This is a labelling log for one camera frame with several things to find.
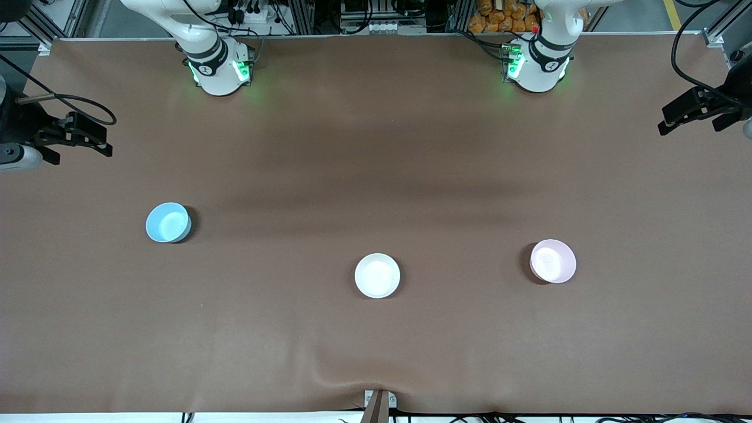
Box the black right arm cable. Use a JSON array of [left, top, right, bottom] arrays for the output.
[[15, 91, 117, 127]]

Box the blue bowl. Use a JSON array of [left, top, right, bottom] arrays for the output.
[[145, 202, 193, 244]]

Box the aluminium frame profile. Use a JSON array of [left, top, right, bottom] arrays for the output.
[[702, 0, 742, 48], [18, 12, 55, 56]]

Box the brown table mat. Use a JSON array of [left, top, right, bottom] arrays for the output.
[[0, 32, 752, 415]]

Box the white bowl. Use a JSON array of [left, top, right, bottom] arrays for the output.
[[354, 253, 401, 299]]

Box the white power strip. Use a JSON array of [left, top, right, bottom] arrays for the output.
[[226, 0, 271, 24]]

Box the pink bowl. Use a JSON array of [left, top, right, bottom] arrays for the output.
[[529, 239, 577, 284]]

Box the black base cable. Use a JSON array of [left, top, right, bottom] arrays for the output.
[[455, 28, 509, 62]]

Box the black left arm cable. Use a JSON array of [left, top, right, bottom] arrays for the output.
[[670, 0, 741, 109]]

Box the orange objects pile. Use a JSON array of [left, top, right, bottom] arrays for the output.
[[468, 0, 541, 34]]

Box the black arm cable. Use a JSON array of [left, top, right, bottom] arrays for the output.
[[15, 91, 117, 127], [670, 0, 741, 109]]

